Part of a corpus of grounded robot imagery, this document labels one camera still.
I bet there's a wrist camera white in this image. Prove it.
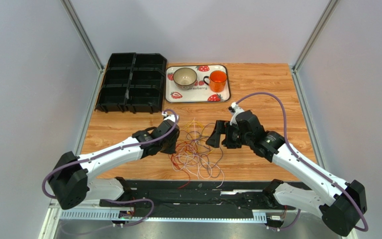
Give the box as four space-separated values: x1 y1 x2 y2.
162 110 180 124
228 102 244 125

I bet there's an orange mug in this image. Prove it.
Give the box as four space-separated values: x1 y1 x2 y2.
203 70 227 93

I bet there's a yellow cable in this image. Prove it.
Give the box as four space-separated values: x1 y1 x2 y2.
183 119 216 156

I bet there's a black compartment bin organizer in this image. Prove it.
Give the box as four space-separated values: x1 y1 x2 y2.
95 52 168 114

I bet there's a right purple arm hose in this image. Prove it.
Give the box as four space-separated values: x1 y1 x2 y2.
235 92 369 232

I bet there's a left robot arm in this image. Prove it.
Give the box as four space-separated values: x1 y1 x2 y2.
43 115 180 210

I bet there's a beige ceramic bowl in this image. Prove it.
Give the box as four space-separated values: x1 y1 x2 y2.
173 67 197 90

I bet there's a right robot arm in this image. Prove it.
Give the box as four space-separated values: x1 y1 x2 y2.
206 111 367 237

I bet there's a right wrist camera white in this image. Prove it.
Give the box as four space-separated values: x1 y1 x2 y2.
228 102 244 125

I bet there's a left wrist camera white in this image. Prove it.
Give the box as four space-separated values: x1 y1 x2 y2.
162 110 180 124

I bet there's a strawberry pattern tray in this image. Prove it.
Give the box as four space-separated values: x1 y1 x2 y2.
165 65 231 104

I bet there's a red cable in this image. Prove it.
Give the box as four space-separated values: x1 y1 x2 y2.
170 142 198 190

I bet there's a white cable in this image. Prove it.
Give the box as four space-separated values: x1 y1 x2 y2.
172 145 225 188

